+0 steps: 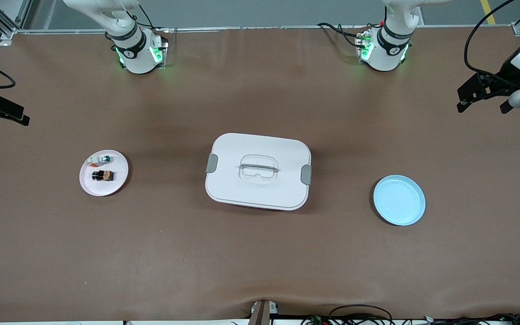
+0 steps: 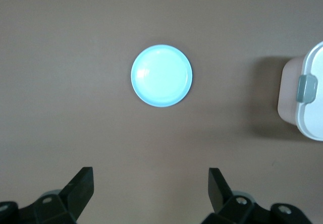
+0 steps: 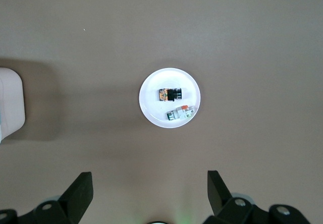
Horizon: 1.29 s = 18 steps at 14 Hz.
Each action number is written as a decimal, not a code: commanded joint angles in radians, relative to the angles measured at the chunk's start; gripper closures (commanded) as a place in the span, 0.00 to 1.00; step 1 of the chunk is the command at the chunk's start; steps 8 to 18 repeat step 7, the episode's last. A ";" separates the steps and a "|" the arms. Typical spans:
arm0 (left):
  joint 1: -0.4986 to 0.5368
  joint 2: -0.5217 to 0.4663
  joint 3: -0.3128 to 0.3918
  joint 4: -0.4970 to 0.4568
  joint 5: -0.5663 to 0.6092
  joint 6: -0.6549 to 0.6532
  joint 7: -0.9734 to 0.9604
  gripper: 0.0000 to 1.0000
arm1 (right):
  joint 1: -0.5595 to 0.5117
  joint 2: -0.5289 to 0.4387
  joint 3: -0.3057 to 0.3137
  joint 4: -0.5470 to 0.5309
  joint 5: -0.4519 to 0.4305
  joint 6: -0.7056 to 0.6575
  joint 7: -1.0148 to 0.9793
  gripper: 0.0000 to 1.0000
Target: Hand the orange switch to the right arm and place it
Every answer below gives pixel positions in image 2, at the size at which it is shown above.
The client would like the light blue round plate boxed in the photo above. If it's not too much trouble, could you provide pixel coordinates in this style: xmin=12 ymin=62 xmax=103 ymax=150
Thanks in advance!
xmin=130 ymin=44 xmax=194 ymax=108

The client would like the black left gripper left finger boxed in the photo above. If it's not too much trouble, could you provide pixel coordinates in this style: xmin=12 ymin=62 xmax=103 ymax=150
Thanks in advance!
xmin=0 ymin=166 xmax=94 ymax=224

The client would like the white lidded storage box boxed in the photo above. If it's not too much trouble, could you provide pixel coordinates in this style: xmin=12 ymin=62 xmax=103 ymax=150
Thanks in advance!
xmin=277 ymin=41 xmax=323 ymax=142

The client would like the brown table mat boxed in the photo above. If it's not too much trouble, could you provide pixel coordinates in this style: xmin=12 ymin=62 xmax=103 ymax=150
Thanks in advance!
xmin=0 ymin=0 xmax=323 ymax=224

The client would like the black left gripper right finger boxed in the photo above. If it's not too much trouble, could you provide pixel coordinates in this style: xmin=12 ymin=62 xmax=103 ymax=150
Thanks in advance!
xmin=201 ymin=167 xmax=312 ymax=224

